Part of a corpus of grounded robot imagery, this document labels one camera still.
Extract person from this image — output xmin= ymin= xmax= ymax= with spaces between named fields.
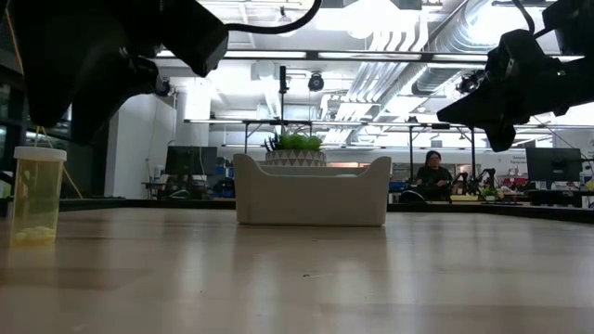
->
xmin=414 ymin=149 xmax=455 ymax=202

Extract small background robot arms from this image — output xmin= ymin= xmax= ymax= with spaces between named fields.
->
xmin=450 ymin=167 xmax=498 ymax=202

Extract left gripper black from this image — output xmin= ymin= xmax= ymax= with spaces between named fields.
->
xmin=7 ymin=0 xmax=161 ymax=146

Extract black overhead crossbar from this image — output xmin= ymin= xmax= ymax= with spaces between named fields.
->
xmin=152 ymin=49 xmax=587 ymax=65

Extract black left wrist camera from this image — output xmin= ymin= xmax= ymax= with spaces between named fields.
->
xmin=157 ymin=0 xmax=229 ymax=79

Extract yellow pill bottle white cap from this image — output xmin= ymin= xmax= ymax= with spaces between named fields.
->
xmin=10 ymin=146 xmax=68 ymax=246

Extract black tripod stand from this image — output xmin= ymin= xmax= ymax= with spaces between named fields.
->
xmin=278 ymin=64 xmax=290 ymax=136

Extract black camera cable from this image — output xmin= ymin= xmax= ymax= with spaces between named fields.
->
xmin=226 ymin=0 xmax=325 ymax=36

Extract grey plastic basket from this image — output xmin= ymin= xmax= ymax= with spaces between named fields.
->
xmin=232 ymin=153 xmax=393 ymax=228

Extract black round hanging device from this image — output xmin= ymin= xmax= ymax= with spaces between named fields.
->
xmin=307 ymin=71 xmax=326 ymax=93

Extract black computer monitor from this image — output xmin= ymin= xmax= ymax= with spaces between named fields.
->
xmin=524 ymin=147 xmax=584 ymax=184
xmin=163 ymin=145 xmax=219 ymax=178

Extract green succulent in patterned pot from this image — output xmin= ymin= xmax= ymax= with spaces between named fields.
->
xmin=263 ymin=131 xmax=328 ymax=168

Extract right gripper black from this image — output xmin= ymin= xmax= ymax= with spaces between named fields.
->
xmin=435 ymin=28 xmax=594 ymax=153

